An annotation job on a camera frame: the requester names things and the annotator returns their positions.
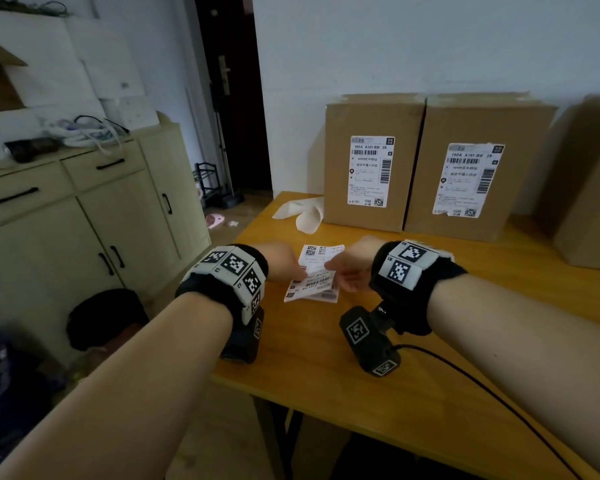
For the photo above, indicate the large white carton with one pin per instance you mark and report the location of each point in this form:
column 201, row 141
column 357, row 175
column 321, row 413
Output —
column 45, row 59

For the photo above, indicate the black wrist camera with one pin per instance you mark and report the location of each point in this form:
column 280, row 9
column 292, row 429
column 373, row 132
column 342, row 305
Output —
column 242, row 339
column 370, row 344

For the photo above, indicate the shipping label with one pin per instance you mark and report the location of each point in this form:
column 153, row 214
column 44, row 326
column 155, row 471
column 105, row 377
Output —
column 467, row 184
column 370, row 174

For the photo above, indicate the white carton with small mark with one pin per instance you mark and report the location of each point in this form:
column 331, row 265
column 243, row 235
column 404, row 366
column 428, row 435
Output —
column 107, row 59

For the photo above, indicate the black shoe rack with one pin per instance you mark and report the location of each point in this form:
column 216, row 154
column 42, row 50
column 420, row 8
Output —
column 207, row 167

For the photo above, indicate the cream wooden cabinet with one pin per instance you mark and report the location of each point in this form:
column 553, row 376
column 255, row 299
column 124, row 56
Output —
column 130, row 224

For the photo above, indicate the person's right hand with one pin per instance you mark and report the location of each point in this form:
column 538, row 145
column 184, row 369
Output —
column 357, row 264

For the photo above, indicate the brown cardboard box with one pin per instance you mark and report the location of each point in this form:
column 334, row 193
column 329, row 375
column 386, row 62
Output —
column 375, row 119
column 590, row 204
column 480, row 124

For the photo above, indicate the mop with dark base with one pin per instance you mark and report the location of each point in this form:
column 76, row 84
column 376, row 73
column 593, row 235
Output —
column 232, row 200

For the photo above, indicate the person's left forearm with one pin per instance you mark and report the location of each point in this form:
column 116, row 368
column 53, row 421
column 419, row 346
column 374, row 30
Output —
column 120, row 394

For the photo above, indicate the person's left hand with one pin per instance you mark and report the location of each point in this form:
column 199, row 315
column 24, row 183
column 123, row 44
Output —
column 285, row 262

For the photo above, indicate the pink slipper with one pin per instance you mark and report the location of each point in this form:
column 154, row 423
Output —
column 214, row 220

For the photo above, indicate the black device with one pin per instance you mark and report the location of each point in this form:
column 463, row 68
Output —
column 30, row 149

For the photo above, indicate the person's right forearm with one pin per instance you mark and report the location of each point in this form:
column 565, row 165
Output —
column 530, row 354

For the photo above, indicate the stack of shipping labels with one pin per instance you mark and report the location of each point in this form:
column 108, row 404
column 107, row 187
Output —
column 312, row 289

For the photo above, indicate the black round stool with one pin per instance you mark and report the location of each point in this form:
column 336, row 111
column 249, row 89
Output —
column 105, row 317

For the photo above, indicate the black wristband with marker tiles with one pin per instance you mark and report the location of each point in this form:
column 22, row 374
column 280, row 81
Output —
column 410, row 274
column 230, row 274

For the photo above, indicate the translucent label backing paper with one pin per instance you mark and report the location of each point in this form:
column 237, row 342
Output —
column 310, row 222
column 290, row 208

